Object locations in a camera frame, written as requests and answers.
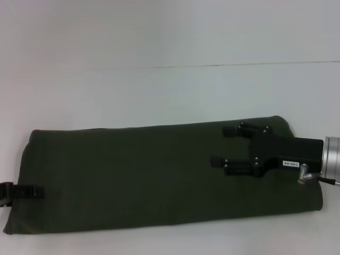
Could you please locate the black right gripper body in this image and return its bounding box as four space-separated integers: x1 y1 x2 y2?
249 126 324 179

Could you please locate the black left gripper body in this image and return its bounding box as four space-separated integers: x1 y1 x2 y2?
0 182 13 207

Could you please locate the dark green FREE! t-shirt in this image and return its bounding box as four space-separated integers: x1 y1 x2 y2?
5 115 324 236

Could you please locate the silver right arm cable plug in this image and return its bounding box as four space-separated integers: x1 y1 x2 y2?
297 164 340 186

